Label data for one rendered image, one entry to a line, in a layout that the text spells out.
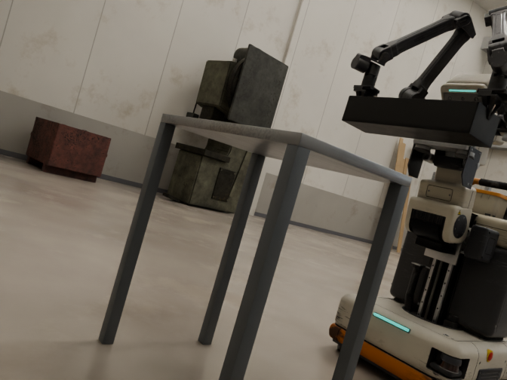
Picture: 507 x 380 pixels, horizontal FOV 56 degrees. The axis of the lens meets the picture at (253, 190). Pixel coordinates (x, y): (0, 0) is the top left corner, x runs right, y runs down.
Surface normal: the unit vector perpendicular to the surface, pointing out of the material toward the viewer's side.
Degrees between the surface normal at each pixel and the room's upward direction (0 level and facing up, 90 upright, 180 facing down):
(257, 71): 90
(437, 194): 98
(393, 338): 90
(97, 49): 90
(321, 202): 90
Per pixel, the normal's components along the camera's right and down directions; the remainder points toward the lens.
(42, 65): 0.52, 0.17
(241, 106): 0.68, 0.21
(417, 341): -0.75, -0.21
